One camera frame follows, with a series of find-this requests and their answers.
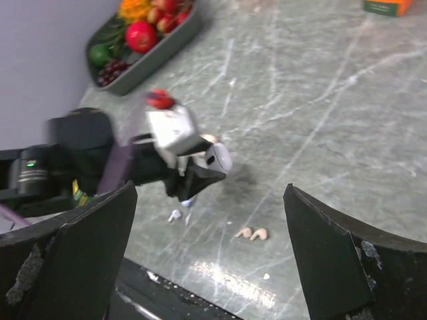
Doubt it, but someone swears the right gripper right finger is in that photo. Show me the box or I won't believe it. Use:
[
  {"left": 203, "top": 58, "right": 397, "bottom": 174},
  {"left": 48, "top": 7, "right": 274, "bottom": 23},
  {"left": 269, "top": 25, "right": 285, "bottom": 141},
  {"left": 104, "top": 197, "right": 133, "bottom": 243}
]
[{"left": 283, "top": 184, "right": 426, "bottom": 319}]

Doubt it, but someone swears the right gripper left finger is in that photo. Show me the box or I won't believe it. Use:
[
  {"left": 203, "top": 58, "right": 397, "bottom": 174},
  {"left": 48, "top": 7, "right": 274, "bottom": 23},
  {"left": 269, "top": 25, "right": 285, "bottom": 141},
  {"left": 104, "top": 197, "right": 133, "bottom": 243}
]
[{"left": 1, "top": 183, "right": 137, "bottom": 319}]

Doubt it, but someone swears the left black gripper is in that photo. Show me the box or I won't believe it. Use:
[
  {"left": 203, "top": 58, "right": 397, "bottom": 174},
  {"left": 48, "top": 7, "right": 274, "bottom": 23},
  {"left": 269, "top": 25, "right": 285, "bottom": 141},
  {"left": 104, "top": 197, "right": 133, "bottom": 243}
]
[{"left": 113, "top": 133, "right": 226, "bottom": 202}]

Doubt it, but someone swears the white earbud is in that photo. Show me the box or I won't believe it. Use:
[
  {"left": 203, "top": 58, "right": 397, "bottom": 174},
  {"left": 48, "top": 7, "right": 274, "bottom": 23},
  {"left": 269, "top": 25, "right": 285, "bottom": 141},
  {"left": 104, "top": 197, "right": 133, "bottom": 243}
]
[
  {"left": 167, "top": 209, "right": 182, "bottom": 223},
  {"left": 181, "top": 196, "right": 197, "bottom": 207}
]

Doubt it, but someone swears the white earbud charging case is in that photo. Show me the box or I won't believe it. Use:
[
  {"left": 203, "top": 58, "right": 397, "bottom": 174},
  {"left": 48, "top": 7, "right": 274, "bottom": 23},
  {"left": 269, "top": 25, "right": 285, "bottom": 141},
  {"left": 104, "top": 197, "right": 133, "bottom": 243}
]
[{"left": 204, "top": 143, "right": 233, "bottom": 174}]

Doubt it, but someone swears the beige earbud charging case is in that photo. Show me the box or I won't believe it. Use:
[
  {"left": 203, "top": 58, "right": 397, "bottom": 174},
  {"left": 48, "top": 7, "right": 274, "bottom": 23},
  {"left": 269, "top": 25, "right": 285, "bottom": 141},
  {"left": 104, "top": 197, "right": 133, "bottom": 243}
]
[{"left": 200, "top": 134, "right": 220, "bottom": 143}]

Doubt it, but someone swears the orange sponge box front left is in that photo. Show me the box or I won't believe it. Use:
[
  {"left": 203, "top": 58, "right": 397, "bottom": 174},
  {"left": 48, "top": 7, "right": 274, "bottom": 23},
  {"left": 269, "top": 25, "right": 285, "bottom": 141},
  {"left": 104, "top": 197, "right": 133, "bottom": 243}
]
[{"left": 72, "top": 179, "right": 95, "bottom": 207}]

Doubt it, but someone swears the orange sponge box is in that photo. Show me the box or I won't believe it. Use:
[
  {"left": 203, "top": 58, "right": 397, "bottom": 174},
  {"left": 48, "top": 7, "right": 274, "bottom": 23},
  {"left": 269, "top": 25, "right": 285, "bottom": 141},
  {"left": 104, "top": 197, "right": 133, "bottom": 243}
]
[
  {"left": 72, "top": 179, "right": 95, "bottom": 207},
  {"left": 361, "top": 0, "right": 426, "bottom": 17}
]

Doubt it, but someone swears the beige earbud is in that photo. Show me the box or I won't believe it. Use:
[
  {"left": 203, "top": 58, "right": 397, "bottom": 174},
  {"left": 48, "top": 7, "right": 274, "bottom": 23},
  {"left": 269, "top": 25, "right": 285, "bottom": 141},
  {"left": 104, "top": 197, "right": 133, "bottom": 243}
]
[
  {"left": 235, "top": 226, "right": 254, "bottom": 239},
  {"left": 250, "top": 228, "right": 269, "bottom": 241}
]

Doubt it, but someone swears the grey fruit tray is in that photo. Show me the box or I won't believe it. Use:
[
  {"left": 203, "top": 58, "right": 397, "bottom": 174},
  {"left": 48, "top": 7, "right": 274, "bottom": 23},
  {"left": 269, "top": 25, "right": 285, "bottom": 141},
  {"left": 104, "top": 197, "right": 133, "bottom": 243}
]
[{"left": 85, "top": 2, "right": 203, "bottom": 96}]

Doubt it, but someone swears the dark grape bunch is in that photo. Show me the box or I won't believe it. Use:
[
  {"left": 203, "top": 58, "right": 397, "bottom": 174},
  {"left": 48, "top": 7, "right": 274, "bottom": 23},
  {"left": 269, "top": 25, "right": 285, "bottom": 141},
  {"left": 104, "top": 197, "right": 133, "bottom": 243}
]
[{"left": 97, "top": 59, "right": 131, "bottom": 87}]

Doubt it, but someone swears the red apple toy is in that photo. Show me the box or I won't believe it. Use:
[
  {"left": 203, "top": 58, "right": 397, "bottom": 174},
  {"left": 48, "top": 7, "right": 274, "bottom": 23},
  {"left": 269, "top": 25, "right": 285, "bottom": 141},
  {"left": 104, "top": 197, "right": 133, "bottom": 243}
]
[{"left": 125, "top": 21, "right": 158, "bottom": 54}]

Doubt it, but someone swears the green lime toy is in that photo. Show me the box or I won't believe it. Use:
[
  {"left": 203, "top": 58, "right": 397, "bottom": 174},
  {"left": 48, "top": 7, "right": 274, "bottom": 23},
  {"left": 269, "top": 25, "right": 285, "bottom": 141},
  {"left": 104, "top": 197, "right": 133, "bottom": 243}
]
[{"left": 89, "top": 44, "right": 113, "bottom": 68}]

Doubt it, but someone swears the red lychee bunch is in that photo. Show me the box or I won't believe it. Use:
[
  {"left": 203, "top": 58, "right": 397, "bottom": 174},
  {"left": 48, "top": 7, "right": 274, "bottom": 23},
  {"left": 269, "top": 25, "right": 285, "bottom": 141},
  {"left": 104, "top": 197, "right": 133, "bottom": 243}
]
[{"left": 146, "top": 0, "right": 193, "bottom": 35}]

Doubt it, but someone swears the orange pineapple toy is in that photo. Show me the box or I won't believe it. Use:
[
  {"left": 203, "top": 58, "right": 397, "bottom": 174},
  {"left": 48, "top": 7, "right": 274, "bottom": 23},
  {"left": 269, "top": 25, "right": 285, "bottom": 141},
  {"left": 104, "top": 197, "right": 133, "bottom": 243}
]
[{"left": 117, "top": 0, "right": 152, "bottom": 23}]

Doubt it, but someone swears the orange sponge box back left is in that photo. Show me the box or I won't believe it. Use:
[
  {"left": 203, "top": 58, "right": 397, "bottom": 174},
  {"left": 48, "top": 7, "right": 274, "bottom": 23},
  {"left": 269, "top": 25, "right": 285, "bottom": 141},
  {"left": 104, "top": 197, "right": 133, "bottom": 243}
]
[{"left": 361, "top": 0, "right": 426, "bottom": 17}]

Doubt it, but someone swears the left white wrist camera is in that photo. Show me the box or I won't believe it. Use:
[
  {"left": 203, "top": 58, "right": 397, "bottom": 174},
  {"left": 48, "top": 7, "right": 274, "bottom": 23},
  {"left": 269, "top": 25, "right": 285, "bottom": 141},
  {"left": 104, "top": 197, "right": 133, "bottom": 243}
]
[{"left": 145, "top": 89, "right": 201, "bottom": 156}]

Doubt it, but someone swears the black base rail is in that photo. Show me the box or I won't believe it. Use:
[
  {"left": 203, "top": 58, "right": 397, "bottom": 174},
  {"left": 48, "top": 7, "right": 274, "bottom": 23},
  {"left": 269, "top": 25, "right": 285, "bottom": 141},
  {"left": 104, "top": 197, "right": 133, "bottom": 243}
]
[{"left": 104, "top": 258, "right": 241, "bottom": 320}]

